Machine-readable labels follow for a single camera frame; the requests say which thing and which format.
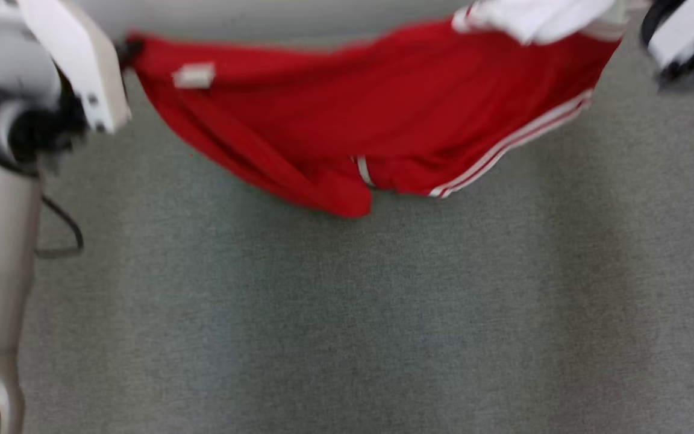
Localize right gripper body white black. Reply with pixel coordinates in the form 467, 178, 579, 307
642, 0, 694, 83

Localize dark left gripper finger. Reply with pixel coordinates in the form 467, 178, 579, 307
114, 37, 144, 68

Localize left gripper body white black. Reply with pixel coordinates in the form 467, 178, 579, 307
7, 0, 133, 164

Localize red shorts with white stripes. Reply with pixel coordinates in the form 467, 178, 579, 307
125, 0, 628, 219

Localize grey fabric sofa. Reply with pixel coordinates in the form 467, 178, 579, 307
19, 0, 694, 434

